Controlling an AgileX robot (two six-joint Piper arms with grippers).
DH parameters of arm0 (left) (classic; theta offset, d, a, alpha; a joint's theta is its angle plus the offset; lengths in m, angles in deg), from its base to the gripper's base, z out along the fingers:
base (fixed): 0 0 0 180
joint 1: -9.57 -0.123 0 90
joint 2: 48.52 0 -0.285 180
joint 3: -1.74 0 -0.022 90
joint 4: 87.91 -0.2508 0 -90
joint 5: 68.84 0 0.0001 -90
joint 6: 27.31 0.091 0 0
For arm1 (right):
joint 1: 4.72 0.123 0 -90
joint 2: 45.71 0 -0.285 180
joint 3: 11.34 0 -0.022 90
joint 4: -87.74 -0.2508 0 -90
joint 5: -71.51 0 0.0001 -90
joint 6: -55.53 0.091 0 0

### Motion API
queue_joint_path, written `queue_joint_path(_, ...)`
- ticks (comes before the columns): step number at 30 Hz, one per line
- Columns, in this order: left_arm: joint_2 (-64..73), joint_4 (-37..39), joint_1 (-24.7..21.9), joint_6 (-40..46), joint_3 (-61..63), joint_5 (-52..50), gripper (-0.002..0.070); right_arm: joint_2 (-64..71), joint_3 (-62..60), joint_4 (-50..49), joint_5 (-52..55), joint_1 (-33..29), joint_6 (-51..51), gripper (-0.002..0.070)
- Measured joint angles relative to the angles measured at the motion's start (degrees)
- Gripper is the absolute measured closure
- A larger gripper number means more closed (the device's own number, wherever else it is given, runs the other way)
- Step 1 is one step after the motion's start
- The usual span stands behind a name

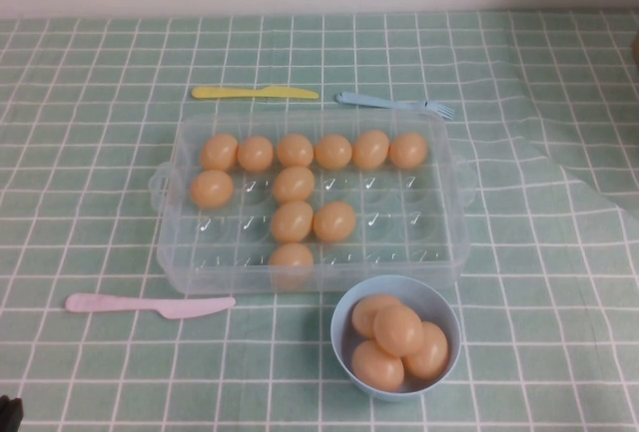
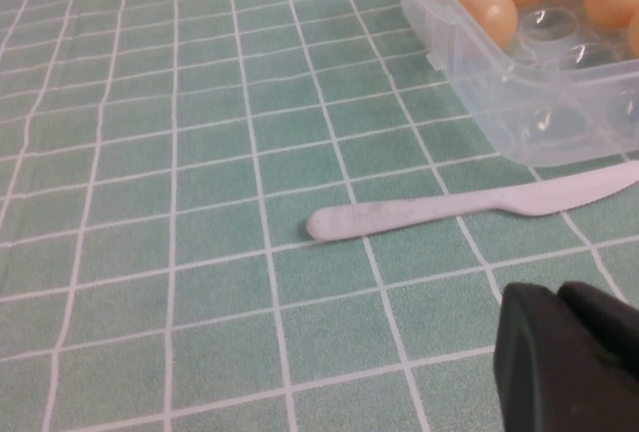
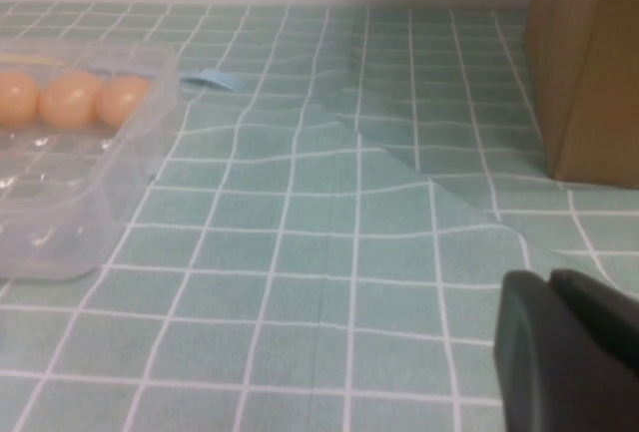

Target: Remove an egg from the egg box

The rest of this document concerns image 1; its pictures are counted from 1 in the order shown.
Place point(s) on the brown object at table edge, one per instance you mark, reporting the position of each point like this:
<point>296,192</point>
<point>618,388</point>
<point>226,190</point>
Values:
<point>635,47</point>

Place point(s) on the green checked tablecloth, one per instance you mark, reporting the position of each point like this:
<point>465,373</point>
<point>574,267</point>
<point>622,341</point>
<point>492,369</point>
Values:
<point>100,202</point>

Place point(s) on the orange plastic egg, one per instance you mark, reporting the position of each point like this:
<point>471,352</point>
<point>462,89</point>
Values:
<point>364,316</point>
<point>211,189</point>
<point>371,148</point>
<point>295,150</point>
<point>377,368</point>
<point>219,151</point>
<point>293,184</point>
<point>292,222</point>
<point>408,150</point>
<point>398,330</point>
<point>291,255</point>
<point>333,152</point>
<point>334,222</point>
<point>255,153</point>
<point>433,352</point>

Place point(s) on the pink plastic knife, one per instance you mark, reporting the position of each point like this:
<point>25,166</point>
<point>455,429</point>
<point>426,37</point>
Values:
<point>150,305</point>

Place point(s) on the transparent plastic egg box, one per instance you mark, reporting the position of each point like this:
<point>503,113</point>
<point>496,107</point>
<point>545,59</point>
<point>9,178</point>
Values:
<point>424,232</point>

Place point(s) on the yellow plastic knife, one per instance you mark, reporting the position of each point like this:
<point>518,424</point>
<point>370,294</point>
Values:
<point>249,93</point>

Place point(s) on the light blue bowl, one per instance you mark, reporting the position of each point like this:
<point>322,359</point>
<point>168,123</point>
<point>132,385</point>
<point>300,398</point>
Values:
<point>342,347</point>

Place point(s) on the light blue plastic fork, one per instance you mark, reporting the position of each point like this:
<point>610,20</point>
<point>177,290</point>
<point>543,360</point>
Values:
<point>379,102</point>

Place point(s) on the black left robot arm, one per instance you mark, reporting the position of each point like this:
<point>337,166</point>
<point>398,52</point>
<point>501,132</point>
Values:
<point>10,414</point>

